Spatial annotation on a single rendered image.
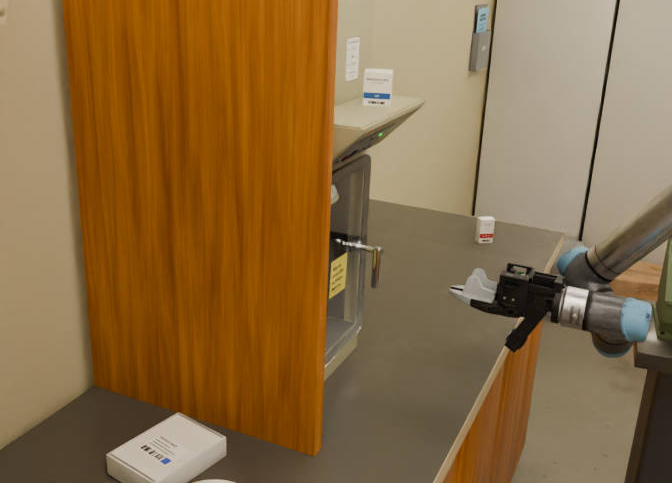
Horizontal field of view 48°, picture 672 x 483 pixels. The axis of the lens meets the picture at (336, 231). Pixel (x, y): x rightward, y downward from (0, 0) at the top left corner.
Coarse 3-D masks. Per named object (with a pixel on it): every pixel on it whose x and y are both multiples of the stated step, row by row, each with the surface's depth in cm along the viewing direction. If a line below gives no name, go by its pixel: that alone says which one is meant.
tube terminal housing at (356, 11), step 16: (352, 0) 134; (368, 0) 141; (352, 16) 135; (368, 16) 142; (352, 32) 137; (368, 32) 143; (368, 48) 145; (336, 64) 133; (368, 64) 146; (336, 80) 134; (336, 96) 135; (352, 96) 142; (352, 160) 147
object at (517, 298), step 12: (516, 264) 145; (504, 276) 140; (516, 276) 140; (528, 276) 140; (540, 276) 141; (552, 276) 141; (504, 288) 141; (516, 288) 140; (528, 288) 140; (540, 288) 139; (552, 288) 139; (564, 288) 140; (504, 300) 142; (516, 300) 140; (528, 300) 142; (540, 300) 141; (552, 300) 140; (516, 312) 141; (528, 312) 142; (552, 312) 138
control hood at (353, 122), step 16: (400, 96) 147; (336, 112) 129; (352, 112) 130; (368, 112) 130; (384, 112) 131; (400, 112) 133; (336, 128) 120; (352, 128) 119; (368, 128) 121; (336, 144) 121; (352, 144) 122
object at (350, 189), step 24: (360, 168) 149; (336, 192) 140; (360, 192) 151; (336, 216) 142; (360, 216) 153; (336, 240) 144; (360, 240) 156; (360, 264) 158; (360, 288) 161; (336, 312) 151; (360, 312) 164; (336, 336) 153
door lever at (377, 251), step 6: (360, 246) 155; (366, 246) 154; (372, 252) 154; (378, 252) 153; (378, 258) 153; (372, 264) 154; (378, 264) 154; (372, 270) 155; (378, 270) 154; (372, 276) 155; (378, 276) 155; (372, 282) 156; (378, 282) 155
